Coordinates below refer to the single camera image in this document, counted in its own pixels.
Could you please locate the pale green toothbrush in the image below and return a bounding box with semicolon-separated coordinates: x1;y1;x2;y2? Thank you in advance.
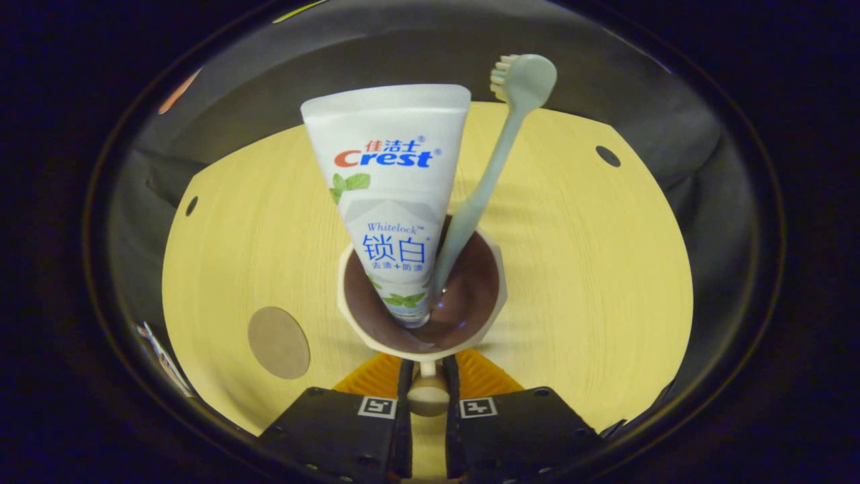
427;54;558;307

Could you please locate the white toothpaste tube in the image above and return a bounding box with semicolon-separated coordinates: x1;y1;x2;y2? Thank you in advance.
300;83;472;330

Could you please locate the white printed sheet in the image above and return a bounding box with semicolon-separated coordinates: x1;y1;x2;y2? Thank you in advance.
136;321;197;399

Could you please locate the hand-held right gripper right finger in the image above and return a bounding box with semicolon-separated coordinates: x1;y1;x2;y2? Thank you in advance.
443;348;605;484

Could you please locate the beige cup with brown inside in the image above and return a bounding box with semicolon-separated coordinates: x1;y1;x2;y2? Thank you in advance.
336;215;508;417

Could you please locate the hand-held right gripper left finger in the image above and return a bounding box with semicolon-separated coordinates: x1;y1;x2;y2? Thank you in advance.
259;353;415;484

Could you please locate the round grey-brown coaster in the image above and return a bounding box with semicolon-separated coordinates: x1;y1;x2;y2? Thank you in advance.
247;306;312;380

